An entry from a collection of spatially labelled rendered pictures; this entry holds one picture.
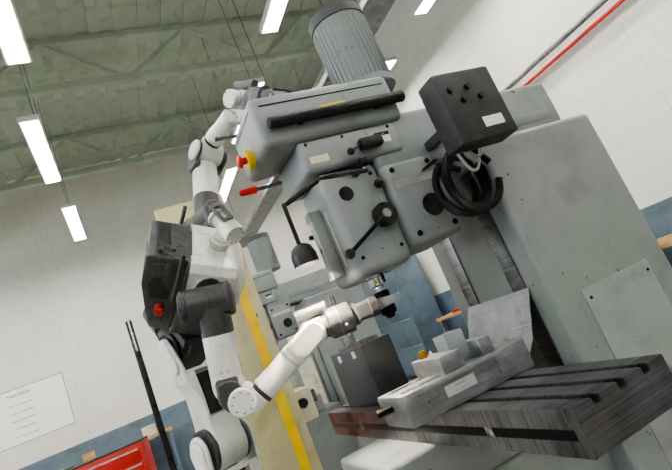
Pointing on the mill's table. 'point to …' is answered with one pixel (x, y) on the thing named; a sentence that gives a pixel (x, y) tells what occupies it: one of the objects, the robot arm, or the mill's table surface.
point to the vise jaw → (438, 364)
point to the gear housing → (333, 156)
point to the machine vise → (457, 382)
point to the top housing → (271, 154)
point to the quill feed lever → (385, 212)
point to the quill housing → (357, 226)
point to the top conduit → (334, 109)
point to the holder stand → (368, 369)
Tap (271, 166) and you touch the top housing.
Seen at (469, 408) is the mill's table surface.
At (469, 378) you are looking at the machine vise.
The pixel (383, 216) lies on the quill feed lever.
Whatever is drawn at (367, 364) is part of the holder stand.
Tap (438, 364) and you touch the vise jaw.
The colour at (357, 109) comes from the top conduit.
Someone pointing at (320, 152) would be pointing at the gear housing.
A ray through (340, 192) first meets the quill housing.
